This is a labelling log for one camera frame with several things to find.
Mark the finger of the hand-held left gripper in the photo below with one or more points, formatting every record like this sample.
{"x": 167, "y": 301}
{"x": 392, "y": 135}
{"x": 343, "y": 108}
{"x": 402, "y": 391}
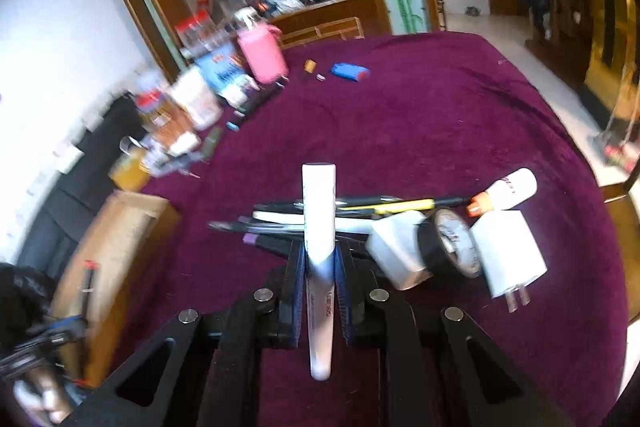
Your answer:
{"x": 55, "y": 329}

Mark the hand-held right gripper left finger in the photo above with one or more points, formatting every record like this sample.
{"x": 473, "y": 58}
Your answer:
{"x": 298, "y": 297}

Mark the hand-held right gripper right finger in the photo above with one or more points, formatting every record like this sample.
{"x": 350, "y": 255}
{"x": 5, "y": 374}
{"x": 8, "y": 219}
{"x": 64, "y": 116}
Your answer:
{"x": 344, "y": 297}

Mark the black marker purple cap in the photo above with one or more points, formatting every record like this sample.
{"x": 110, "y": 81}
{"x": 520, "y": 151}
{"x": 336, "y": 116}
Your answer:
{"x": 267, "y": 245}

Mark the white pen grey band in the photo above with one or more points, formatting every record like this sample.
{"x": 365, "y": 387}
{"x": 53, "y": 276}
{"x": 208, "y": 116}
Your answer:
{"x": 280, "y": 218}

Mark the white marker pen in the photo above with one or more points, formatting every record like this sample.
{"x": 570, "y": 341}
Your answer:
{"x": 319, "y": 217}

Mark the yellow pen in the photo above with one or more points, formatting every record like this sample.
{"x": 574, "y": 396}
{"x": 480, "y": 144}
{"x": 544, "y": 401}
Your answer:
{"x": 395, "y": 206}

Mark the cardboard box tray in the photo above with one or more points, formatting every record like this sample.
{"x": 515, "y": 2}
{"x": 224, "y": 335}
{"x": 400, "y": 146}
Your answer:
{"x": 120, "y": 237}

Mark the black tape roll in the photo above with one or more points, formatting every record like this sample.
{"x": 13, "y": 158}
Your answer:
{"x": 450, "y": 242}

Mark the white cube charger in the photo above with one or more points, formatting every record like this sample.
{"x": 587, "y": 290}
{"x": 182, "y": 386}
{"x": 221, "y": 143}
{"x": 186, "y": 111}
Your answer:
{"x": 397, "y": 252}

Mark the white and purple clothing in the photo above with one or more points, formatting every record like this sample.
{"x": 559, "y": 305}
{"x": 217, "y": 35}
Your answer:
{"x": 40, "y": 399}

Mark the black bag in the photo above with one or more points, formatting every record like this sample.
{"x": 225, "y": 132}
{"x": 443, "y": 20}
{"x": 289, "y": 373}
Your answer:
{"x": 85, "y": 157}

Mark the yellow tape roll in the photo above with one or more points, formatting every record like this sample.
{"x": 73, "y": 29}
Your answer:
{"x": 129, "y": 169}

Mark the white plug charger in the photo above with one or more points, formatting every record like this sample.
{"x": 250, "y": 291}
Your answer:
{"x": 507, "y": 257}

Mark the green lighter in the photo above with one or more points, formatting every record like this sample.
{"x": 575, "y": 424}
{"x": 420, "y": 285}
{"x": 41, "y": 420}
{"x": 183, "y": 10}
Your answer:
{"x": 212, "y": 143}

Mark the dark red marker blue cap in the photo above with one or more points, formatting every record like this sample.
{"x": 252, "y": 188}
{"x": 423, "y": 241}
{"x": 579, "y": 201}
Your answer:
{"x": 245, "y": 117}

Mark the purple tablecloth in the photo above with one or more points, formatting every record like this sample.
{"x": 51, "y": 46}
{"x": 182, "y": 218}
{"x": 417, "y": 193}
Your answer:
{"x": 425, "y": 117}

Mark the white bottle orange cap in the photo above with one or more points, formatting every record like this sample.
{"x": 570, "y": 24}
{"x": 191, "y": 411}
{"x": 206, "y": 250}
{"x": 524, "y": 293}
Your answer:
{"x": 510, "y": 189}

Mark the dark red marker green cap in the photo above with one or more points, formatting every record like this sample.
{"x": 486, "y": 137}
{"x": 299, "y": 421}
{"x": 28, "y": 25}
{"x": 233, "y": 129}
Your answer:
{"x": 260, "y": 98}

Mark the glass jar orange label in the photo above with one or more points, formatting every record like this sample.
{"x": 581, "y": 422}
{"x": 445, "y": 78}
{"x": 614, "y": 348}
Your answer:
{"x": 167, "y": 127}

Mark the white jar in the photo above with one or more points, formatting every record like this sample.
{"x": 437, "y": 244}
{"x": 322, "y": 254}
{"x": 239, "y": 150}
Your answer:
{"x": 197, "y": 99}

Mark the blue lighter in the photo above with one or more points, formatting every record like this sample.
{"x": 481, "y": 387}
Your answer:
{"x": 348, "y": 72}

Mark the small orange cap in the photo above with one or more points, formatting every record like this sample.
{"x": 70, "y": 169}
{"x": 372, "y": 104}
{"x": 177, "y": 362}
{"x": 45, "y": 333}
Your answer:
{"x": 310, "y": 66}

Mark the blue printed packet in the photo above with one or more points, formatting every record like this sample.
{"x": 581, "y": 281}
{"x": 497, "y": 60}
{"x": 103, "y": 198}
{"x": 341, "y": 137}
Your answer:
{"x": 222, "y": 69}

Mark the pink cup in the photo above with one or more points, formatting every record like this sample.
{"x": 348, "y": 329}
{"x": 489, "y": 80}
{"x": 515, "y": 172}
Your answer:
{"x": 262, "y": 54}

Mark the red lid jar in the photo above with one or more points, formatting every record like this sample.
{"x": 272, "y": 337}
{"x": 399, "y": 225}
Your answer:
{"x": 197, "y": 32}

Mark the wooden stair railing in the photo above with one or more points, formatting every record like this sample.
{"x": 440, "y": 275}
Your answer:
{"x": 565, "y": 7}

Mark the white wall socket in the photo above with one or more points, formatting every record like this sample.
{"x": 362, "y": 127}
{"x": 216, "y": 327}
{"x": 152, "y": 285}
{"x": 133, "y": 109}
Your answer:
{"x": 70, "y": 161}

